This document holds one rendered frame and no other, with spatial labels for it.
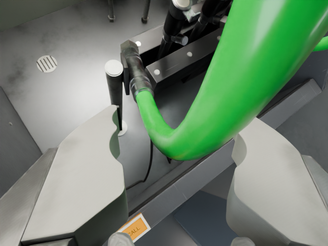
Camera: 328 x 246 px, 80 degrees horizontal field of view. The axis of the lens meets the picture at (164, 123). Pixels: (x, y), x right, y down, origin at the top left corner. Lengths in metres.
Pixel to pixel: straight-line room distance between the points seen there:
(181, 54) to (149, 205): 0.29
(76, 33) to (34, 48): 0.11
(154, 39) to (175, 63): 0.06
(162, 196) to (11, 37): 0.50
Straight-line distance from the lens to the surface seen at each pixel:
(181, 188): 0.39
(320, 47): 0.30
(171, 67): 0.39
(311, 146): 1.99
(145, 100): 0.15
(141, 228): 0.37
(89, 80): 0.53
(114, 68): 0.19
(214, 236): 0.95
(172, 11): 0.31
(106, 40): 0.58
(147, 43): 0.40
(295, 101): 0.55
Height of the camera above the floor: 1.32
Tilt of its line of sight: 74 degrees down
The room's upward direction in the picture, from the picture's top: 47 degrees clockwise
